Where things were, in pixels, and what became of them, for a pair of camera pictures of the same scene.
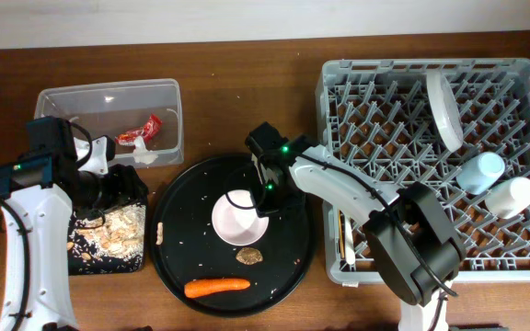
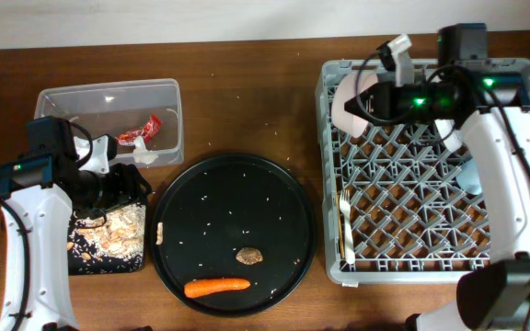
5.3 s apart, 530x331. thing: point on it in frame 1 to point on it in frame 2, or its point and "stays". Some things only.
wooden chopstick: (341, 234) stays
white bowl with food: (236, 225) to (347, 86)
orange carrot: (195, 288) stays
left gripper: (126, 189) stays
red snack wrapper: (150, 130) stays
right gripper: (267, 211) to (381, 97)
